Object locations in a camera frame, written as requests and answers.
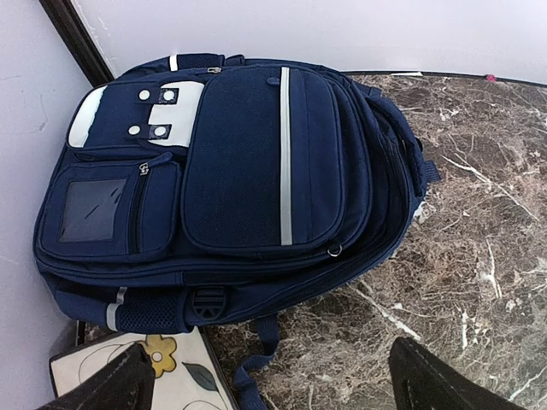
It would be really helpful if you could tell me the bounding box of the navy blue student backpack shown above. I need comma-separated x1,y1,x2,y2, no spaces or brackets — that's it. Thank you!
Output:
33,54,439,409

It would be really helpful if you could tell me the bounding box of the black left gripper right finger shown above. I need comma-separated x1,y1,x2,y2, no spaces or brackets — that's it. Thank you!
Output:
388,337,519,410

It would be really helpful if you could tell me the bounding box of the black frame post left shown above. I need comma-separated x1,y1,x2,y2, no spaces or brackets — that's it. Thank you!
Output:
38,0,114,87

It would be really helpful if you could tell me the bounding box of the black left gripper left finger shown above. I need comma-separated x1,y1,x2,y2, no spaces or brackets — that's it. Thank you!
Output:
38,344,155,410

